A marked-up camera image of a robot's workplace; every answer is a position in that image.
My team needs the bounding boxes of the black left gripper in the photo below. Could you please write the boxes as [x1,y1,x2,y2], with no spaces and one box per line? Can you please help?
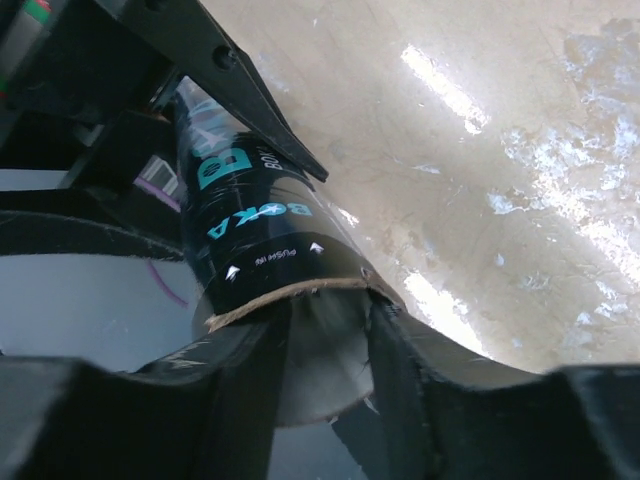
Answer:
[1,1,177,192]

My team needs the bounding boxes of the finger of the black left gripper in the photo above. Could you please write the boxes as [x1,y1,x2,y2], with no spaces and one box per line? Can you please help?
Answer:
[98,0,329,182]

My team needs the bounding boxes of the black BOKA shuttlecock tube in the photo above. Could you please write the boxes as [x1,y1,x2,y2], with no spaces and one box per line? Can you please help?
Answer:
[175,79,400,426]

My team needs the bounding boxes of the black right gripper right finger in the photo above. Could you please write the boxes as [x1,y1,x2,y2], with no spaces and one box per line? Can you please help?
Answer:
[367,294,639,479]

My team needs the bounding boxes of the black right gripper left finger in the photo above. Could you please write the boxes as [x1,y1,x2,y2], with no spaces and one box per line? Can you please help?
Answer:
[1,323,289,479]

